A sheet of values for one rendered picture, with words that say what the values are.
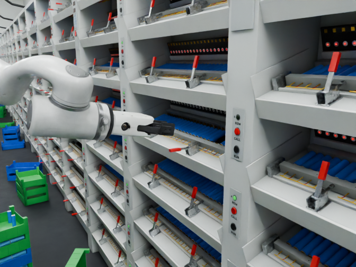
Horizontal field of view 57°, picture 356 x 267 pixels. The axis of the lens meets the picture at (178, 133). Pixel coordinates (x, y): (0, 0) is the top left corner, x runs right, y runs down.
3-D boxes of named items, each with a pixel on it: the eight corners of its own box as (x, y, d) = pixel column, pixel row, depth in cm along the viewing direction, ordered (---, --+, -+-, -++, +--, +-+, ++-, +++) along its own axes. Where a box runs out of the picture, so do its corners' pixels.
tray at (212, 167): (228, 188, 84) (219, 157, 81) (133, 140, 135) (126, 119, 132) (281, 153, 93) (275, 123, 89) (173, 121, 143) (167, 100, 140)
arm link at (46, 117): (94, 92, 74) (83, 125, 78) (30, 82, 67) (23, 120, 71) (103, 112, 68) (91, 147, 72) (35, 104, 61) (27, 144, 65)
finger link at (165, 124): (157, 123, 77) (180, 125, 81) (150, 121, 79) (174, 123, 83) (154, 136, 77) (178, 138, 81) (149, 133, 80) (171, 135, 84)
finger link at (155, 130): (153, 128, 73) (164, 127, 78) (124, 122, 76) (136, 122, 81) (152, 133, 73) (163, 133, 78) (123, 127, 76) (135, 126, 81)
